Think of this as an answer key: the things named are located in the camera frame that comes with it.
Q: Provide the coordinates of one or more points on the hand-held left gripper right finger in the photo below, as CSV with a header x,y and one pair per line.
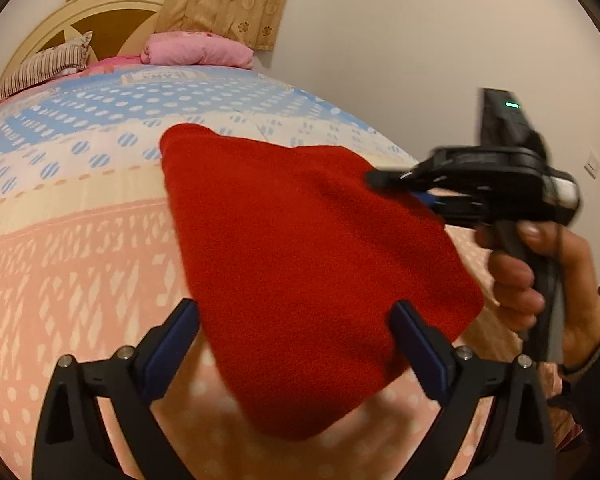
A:
x,y
422,350

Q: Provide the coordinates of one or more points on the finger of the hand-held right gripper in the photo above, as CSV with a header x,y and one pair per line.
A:
x,y
405,176
455,212

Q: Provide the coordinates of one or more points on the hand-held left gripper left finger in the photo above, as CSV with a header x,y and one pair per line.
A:
x,y
167,355

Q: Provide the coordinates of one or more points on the red knit garment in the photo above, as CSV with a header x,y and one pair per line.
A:
x,y
290,260

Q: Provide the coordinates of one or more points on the person's right forearm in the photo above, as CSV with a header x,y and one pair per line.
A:
x,y
595,390

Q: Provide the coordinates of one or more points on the person's right hand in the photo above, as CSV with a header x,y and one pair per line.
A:
x,y
580,290

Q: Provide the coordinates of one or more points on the pink blue dotted bed cover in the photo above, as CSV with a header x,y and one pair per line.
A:
x,y
55,260

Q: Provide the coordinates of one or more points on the pink pillow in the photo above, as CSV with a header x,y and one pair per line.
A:
x,y
195,50

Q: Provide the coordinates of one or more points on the beige floral curtain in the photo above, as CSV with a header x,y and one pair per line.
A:
x,y
220,0

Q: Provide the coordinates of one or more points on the striped pillow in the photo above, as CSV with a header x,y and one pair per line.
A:
x,y
45,65

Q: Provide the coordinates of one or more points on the cream wooden headboard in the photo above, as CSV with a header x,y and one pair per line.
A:
x,y
105,15

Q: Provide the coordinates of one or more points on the white wall socket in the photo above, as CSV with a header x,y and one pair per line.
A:
x,y
593,162

